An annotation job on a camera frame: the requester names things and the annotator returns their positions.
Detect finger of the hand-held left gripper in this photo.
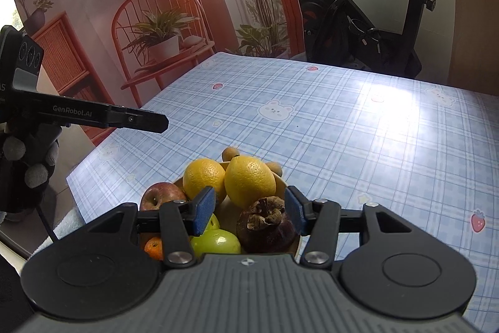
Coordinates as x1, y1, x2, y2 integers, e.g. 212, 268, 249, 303
107, 104, 169, 134

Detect black exercise bike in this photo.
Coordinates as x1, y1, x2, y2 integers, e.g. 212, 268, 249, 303
280, 0, 457, 81

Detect red apple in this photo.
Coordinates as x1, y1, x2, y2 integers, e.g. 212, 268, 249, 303
139, 182, 188, 212

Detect yellow lemon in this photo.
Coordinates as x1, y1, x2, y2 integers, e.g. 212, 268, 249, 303
225, 155, 277, 210
183, 158, 228, 206

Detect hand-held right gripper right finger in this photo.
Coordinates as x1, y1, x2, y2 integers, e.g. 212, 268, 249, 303
284, 185, 426, 268

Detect orange tangerine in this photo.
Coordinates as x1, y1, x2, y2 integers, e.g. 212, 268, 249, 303
144, 236, 164, 261

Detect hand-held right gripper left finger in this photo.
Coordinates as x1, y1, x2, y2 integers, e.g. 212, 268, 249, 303
81, 185, 217, 268

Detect white towel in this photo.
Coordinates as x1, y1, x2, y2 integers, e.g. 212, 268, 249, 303
52, 207, 85, 241

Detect wooden bowl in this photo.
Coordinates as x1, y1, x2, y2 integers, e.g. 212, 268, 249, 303
172, 160, 302, 256

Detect black cable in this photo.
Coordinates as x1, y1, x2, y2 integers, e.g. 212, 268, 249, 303
36, 200, 60, 242

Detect wooden panel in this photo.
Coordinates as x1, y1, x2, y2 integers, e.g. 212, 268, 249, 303
448, 0, 499, 96

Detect person's left hand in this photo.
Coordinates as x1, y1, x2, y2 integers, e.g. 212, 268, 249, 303
0, 126, 62, 221

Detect dark purple mangosteen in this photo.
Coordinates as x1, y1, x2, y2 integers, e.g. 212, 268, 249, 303
236, 196, 302, 254

